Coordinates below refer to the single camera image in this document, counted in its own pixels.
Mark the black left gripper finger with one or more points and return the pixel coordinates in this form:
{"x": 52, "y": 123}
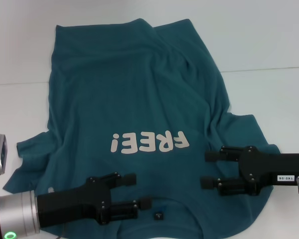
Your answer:
{"x": 124, "y": 179}
{"x": 124, "y": 209}

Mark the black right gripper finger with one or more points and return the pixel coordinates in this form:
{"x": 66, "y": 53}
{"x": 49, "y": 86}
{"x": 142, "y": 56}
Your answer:
{"x": 224, "y": 184}
{"x": 221, "y": 155}

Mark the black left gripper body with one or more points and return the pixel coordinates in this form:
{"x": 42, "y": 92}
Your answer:
{"x": 72, "y": 204}

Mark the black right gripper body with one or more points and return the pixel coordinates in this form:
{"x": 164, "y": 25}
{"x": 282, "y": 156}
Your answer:
{"x": 274, "y": 166}

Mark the teal t-shirt with FREE print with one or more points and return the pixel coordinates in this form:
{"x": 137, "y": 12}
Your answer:
{"x": 129, "y": 99}

